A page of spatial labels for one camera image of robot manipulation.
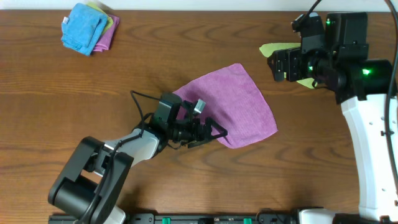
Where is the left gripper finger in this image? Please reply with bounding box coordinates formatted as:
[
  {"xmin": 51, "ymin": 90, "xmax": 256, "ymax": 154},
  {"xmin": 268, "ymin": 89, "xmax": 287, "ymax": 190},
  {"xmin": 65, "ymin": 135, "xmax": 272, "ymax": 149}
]
[
  {"xmin": 205, "ymin": 117, "xmax": 228, "ymax": 139},
  {"xmin": 187, "ymin": 139, "xmax": 212, "ymax": 148}
]

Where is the purple microfiber cloth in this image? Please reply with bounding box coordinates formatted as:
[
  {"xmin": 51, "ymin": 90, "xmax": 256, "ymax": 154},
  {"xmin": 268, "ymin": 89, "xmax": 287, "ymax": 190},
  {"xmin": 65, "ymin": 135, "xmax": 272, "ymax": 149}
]
[{"xmin": 174, "ymin": 63, "xmax": 278, "ymax": 149}]

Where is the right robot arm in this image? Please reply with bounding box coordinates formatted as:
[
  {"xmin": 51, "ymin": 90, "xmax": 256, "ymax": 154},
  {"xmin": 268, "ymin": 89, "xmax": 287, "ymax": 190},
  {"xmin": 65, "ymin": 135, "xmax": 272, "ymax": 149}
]
[{"xmin": 267, "ymin": 12, "xmax": 397, "ymax": 223}]

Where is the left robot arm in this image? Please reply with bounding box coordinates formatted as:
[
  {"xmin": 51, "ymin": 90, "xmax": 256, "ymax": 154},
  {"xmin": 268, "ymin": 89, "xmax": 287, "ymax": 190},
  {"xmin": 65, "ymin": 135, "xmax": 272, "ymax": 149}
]
[{"xmin": 48, "ymin": 93, "xmax": 228, "ymax": 224}]

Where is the crumpled green cloth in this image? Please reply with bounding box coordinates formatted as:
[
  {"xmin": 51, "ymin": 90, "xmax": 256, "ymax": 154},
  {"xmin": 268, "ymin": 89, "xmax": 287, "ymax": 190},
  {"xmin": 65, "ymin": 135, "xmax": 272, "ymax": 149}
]
[{"xmin": 259, "ymin": 43, "xmax": 317, "ymax": 89}]

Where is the folded purple cloth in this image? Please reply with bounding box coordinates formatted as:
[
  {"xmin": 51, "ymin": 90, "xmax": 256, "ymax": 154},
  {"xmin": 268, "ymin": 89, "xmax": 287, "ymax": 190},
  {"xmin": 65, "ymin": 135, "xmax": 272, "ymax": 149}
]
[{"xmin": 93, "ymin": 15, "xmax": 119, "ymax": 52}]

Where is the folded green cloth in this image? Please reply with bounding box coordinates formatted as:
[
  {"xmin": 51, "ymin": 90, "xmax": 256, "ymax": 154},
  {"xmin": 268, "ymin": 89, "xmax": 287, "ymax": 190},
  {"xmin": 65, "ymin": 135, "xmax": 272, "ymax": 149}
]
[{"xmin": 86, "ymin": 2, "xmax": 114, "ymax": 35}]

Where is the folded blue cloth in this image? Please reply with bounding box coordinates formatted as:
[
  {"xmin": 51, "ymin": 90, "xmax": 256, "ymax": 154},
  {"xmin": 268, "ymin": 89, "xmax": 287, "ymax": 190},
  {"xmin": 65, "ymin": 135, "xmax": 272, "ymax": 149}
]
[{"xmin": 61, "ymin": 3, "xmax": 108, "ymax": 56}]

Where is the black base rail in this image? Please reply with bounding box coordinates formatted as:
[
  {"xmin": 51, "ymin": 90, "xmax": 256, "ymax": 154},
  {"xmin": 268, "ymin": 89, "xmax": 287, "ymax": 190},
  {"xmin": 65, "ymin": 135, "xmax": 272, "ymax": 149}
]
[{"xmin": 125, "ymin": 212, "xmax": 298, "ymax": 224}]

